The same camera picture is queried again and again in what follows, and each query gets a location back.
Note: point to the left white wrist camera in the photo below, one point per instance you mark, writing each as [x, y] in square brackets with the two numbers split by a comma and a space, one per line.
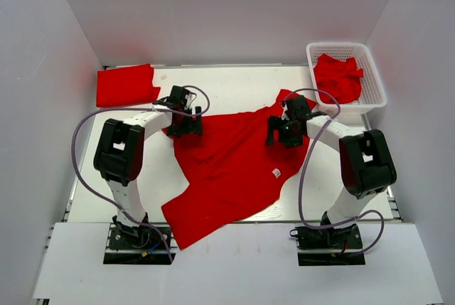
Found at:
[190, 97]

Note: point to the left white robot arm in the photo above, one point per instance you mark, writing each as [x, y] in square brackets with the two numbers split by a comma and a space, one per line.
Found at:
[120, 151]

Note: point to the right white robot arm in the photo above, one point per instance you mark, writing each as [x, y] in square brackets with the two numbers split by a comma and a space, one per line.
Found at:
[367, 168]

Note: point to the crumpled red shirt in basket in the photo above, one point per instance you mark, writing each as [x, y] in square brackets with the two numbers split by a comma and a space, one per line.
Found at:
[341, 79]

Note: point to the red t shirt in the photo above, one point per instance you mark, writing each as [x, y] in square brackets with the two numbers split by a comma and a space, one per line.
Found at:
[232, 172]
[121, 87]

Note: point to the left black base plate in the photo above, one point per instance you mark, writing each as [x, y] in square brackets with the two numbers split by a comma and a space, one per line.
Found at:
[123, 249]

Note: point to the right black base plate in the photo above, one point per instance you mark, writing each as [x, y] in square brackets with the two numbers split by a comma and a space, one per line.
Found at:
[331, 247]

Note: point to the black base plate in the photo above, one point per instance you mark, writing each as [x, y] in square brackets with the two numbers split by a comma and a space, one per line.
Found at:
[331, 247]
[123, 249]

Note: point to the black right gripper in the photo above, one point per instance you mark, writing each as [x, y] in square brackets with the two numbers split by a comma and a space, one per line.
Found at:
[276, 122]

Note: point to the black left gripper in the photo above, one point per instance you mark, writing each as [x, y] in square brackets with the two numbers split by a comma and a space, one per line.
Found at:
[174, 132]

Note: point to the white plastic mesh basket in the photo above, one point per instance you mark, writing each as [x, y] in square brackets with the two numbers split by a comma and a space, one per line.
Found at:
[372, 95]

